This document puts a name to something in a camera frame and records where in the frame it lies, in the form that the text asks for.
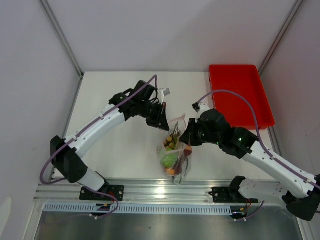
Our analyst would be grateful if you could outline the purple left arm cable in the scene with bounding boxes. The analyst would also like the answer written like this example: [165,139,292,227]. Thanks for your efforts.
[39,74,159,222]

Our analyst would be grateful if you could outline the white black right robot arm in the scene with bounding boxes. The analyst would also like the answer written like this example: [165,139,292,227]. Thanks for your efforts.
[179,103,320,221]

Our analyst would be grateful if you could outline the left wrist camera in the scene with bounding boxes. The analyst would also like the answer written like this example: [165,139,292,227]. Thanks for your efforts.
[157,88,171,104]

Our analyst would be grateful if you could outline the aluminium corner post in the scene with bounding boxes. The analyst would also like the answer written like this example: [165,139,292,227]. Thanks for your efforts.
[258,0,307,76]
[38,0,84,78]

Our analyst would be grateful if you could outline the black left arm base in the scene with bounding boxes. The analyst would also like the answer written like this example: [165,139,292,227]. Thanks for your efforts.
[79,185,125,202]

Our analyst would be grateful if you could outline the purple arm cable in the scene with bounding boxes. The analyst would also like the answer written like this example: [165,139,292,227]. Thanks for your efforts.
[39,74,159,222]
[191,89,320,222]

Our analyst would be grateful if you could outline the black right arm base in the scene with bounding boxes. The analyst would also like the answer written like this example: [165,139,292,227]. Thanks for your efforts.
[208,187,259,204]

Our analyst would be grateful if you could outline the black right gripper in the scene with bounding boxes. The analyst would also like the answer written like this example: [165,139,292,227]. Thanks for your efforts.
[179,118,222,147]

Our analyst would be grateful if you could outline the white slotted cable duct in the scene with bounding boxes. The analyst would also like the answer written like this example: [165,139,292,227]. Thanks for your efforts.
[43,202,233,216]

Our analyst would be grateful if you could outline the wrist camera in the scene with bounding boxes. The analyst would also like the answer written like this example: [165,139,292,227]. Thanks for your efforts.
[157,88,171,104]
[192,102,210,119]

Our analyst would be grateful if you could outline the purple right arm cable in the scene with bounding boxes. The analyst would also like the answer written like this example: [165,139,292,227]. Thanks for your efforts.
[191,89,320,222]

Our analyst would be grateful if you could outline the aluminium corner post right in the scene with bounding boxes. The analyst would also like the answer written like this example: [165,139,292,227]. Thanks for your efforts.
[258,0,307,76]

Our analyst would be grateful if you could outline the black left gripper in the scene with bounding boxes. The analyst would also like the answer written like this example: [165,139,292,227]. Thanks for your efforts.
[137,100,170,131]

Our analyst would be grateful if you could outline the green custard apple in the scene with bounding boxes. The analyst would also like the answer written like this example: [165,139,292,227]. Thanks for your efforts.
[160,152,179,168]

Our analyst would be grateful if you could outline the aluminium corner post left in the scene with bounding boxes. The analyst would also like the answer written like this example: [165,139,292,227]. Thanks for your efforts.
[38,0,84,78]

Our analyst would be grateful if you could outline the aluminium front rail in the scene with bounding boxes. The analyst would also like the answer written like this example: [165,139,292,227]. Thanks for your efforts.
[34,177,306,206]

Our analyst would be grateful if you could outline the clear pink-dotted zip bag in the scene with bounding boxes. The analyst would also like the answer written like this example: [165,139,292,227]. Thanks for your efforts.
[156,114,192,185]

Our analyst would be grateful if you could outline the red plastic bin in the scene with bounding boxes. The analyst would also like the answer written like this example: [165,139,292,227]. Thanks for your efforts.
[208,64,275,130]

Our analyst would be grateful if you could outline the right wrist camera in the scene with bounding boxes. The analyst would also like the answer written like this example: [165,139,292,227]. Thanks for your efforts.
[192,102,210,119]

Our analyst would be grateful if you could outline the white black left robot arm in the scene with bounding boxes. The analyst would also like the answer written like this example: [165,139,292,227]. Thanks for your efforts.
[50,80,170,200]

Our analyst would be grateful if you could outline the brown longan fruit bunch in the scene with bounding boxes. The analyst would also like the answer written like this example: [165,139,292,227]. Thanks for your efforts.
[163,121,182,152]

